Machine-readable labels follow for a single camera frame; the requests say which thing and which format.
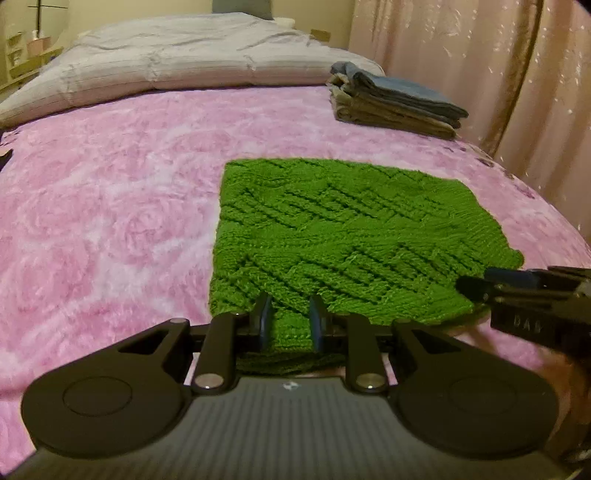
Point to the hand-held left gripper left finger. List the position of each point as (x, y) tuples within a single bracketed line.
[(265, 318)]

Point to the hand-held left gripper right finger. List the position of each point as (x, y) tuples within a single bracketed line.
[(317, 323)]

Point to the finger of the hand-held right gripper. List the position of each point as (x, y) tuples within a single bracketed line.
[(508, 274), (475, 288)]

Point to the green knitted sweater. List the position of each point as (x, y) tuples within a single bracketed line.
[(351, 240)]

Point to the pink fluffy blanket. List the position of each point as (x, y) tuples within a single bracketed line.
[(106, 221)]

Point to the folded olive garment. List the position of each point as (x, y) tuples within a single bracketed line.
[(392, 117)]

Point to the beige patterned curtain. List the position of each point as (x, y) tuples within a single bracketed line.
[(485, 83)]

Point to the stack of folded towels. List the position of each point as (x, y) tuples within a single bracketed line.
[(397, 90)]

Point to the light grey duvet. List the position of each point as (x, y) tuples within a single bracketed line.
[(161, 60)]

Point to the white pillow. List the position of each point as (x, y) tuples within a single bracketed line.
[(284, 21)]

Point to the dark cloth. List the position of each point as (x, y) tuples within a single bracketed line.
[(4, 157)]

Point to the grey headboard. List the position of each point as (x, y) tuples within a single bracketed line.
[(242, 7)]

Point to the wooden shelf unit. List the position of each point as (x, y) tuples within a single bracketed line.
[(25, 50)]

